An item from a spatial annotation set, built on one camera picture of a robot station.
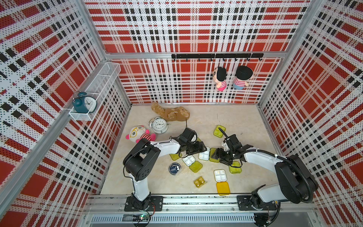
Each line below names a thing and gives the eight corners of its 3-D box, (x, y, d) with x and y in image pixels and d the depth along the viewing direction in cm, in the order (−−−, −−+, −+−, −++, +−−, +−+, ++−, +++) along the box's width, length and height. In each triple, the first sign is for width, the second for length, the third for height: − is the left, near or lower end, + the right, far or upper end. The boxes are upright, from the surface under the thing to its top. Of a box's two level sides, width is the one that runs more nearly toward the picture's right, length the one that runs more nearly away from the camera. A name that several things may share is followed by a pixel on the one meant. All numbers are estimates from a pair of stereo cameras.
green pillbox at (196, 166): (195, 175, 85) (195, 173, 82) (189, 168, 88) (189, 166, 85) (203, 167, 88) (203, 165, 85) (197, 161, 91) (197, 159, 88)
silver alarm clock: (147, 125, 109) (145, 122, 105) (157, 117, 114) (156, 113, 110) (160, 136, 102) (159, 133, 98) (171, 127, 108) (170, 123, 104)
